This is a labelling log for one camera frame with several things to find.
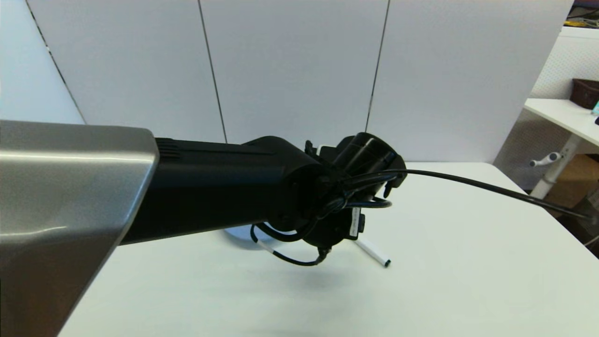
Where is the white marker with black caps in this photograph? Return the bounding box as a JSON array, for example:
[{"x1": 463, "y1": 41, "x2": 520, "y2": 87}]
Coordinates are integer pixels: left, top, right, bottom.
[{"x1": 354, "y1": 239, "x2": 392, "y2": 268}]

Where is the blue round plate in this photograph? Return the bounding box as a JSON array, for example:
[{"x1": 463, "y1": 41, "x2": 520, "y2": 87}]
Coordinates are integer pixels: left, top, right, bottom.
[{"x1": 224, "y1": 226, "x2": 265, "y2": 250}]

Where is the white table leg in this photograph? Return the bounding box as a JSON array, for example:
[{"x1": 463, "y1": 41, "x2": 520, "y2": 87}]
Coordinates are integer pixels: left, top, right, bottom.
[{"x1": 530, "y1": 135, "x2": 583, "y2": 199}]

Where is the brown cardboard box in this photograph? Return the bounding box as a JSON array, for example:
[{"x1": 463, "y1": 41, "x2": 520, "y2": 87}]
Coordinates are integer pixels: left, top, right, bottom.
[{"x1": 541, "y1": 154, "x2": 599, "y2": 218}]

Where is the dark mesh bin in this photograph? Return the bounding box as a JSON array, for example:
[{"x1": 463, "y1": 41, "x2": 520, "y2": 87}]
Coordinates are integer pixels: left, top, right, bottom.
[{"x1": 557, "y1": 197, "x2": 599, "y2": 260}]

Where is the white side table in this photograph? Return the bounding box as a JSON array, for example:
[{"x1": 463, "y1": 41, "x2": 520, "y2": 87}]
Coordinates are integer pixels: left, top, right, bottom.
[{"x1": 524, "y1": 98, "x2": 599, "y2": 148}]

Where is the dark brown basket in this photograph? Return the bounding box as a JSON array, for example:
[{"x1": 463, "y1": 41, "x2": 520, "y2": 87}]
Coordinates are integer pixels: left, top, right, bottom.
[{"x1": 570, "y1": 78, "x2": 599, "y2": 110}]

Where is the white perforated panel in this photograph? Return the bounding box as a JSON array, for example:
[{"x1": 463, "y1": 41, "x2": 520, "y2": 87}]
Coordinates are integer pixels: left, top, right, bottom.
[{"x1": 494, "y1": 27, "x2": 599, "y2": 191}]

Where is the black cable with white tape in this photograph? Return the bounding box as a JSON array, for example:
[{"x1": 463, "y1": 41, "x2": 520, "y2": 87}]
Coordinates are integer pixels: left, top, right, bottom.
[{"x1": 250, "y1": 224, "x2": 332, "y2": 267}]

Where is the white crank handle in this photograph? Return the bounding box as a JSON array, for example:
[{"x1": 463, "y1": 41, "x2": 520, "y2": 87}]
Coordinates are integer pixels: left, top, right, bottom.
[{"x1": 530, "y1": 152, "x2": 561, "y2": 168}]

